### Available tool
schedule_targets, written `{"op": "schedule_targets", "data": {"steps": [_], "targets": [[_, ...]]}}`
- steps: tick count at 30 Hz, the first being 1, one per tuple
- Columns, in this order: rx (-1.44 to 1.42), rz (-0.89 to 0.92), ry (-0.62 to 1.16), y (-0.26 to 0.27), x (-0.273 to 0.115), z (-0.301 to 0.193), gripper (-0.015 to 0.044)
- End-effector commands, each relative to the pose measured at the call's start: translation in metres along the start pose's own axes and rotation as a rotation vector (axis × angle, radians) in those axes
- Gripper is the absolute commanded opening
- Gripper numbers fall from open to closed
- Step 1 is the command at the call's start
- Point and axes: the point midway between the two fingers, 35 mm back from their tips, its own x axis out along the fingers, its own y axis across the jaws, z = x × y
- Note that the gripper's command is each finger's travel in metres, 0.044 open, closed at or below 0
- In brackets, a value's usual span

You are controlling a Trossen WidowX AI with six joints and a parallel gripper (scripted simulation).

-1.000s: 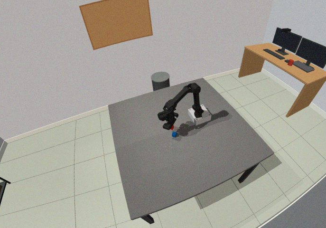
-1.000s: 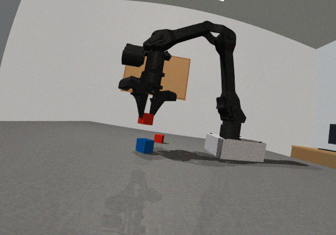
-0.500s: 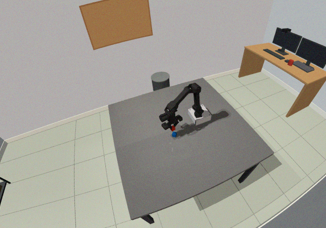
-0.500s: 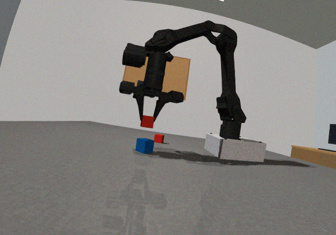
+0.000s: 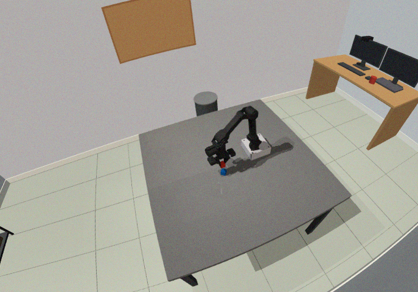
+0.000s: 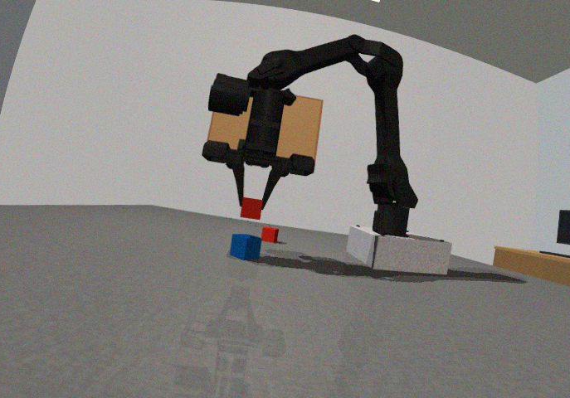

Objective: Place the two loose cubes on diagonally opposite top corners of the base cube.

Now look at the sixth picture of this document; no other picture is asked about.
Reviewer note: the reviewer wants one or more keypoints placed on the blue cube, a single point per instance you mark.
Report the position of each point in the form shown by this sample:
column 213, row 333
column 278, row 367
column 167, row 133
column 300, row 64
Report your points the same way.
column 245, row 246

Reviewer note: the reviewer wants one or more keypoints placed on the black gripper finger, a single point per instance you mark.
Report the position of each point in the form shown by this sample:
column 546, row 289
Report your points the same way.
column 239, row 171
column 274, row 177

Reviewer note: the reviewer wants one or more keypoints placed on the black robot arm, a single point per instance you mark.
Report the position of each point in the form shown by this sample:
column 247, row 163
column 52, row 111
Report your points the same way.
column 388, row 176

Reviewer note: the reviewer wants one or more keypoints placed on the red cube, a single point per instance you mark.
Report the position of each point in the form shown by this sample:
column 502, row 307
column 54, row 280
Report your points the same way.
column 251, row 208
column 269, row 234

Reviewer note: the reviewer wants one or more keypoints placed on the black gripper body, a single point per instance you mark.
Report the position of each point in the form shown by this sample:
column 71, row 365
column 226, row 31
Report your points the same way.
column 261, row 143

